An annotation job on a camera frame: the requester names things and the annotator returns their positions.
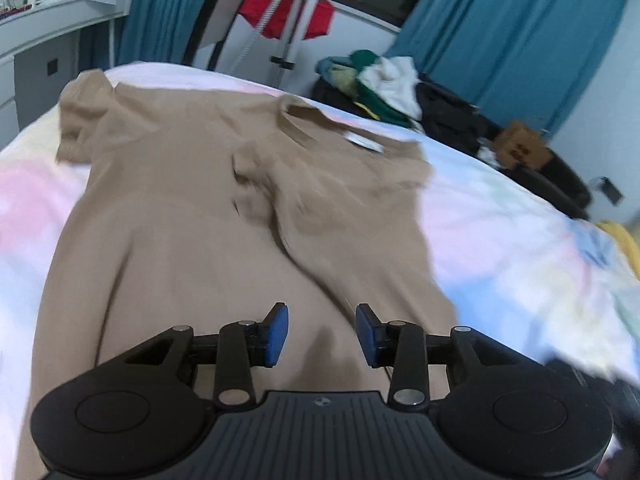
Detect wall power socket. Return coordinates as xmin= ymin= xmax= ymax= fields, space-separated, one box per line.
xmin=600 ymin=177 xmax=624 ymax=206

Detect pile of clothes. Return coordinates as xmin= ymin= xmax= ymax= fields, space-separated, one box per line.
xmin=312 ymin=50 xmax=478 ymax=129

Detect blue curtain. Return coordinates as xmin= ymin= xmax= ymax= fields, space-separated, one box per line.
xmin=114 ymin=0 xmax=205 ymax=65
xmin=386 ymin=0 xmax=627 ymax=134

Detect tan t-shirt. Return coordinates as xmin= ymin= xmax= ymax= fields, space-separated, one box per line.
xmin=14 ymin=69 xmax=459 ymax=480

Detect left blue curtain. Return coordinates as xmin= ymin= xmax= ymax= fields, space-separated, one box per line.
xmin=114 ymin=0 xmax=205 ymax=65

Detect pastel tie-dye bed cover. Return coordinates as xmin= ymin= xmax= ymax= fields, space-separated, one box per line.
xmin=1 ymin=63 xmax=639 ymax=479

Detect brown paper bag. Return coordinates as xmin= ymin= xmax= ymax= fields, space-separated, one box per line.
xmin=492 ymin=120 xmax=552 ymax=170

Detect beige ironing board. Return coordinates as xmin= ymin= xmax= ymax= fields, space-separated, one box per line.
xmin=181 ymin=0 xmax=244 ymax=72

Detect yellow knitted pillow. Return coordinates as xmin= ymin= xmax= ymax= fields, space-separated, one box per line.
xmin=596 ymin=220 xmax=640 ymax=278

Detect black sofa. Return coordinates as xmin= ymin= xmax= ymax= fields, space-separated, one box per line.
xmin=311 ymin=74 xmax=594 ymax=221

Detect white dressing table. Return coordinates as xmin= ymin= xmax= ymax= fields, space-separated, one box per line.
xmin=1 ymin=0 xmax=132 ymax=146

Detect right blue curtain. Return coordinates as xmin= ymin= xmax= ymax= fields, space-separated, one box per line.
xmin=386 ymin=0 xmax=627 ymax=134

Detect red garment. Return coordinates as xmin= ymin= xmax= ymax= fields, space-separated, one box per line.
xmin=239 ymin=0 xmax=335 ymax=40

